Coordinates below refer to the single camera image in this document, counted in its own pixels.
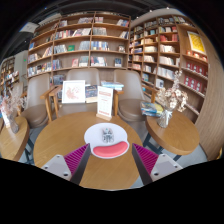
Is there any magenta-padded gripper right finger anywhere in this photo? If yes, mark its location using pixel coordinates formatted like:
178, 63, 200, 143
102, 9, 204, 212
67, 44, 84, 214
131, 143, 184, 186

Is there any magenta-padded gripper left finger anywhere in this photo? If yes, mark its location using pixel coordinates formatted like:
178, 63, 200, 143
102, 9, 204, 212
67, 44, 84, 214
40, 143, 92, 186

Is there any transparent computer mouse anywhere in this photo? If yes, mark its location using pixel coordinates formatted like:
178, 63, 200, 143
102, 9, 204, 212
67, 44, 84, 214
101, 128, 115, 144

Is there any white mouse pad, red rest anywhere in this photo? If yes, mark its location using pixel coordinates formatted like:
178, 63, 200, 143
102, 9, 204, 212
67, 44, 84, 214
83, 122, 130, 160

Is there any round wooden side table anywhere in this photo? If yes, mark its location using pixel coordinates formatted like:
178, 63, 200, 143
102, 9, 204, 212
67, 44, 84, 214
0, 115, 31, 163
145, 111, 200, 161

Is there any glass vase with dried flowers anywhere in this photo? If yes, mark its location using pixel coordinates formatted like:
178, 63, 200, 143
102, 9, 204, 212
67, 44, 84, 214
0, 88, 24, 134
155, 70, 189, 129

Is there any stack of colourful books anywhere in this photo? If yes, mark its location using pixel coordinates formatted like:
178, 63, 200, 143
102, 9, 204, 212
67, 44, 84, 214
139, 100, 165, 118

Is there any beige wooden-armed armchair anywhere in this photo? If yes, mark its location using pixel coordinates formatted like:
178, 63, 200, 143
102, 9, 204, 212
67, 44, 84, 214
49, 68, 101, 118
113, 68, 158, 123
20, 73, 56, 129

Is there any white and red table sign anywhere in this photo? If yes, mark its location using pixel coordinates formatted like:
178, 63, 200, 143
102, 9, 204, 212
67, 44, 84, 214
96, 85, 114, 122

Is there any dark cover book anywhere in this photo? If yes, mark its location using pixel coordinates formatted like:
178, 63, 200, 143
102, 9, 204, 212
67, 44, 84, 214
84, 84, 99, 104

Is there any white framed red picture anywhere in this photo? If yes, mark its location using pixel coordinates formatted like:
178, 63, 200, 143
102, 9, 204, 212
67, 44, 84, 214
61, 79, 87, 104

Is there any small white sign stand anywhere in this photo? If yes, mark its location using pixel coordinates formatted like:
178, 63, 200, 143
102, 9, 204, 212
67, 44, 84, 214
0, 104, 11, 129

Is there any curved wooden bookshelf unit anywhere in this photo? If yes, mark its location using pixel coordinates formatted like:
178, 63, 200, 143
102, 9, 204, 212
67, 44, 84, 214
128, 14, 224, 161

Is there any distant wooden bookshelf unit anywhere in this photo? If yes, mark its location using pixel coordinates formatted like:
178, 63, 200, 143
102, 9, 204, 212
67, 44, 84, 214
0, 55, 21, 91

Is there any wide wooden bookshelf unit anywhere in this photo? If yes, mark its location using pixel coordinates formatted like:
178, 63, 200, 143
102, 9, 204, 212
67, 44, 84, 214
26, 12, 132, 79

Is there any white hanging ceiling panel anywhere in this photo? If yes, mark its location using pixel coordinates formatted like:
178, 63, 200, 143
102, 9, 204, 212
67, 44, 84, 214
19, 21, 40, 34

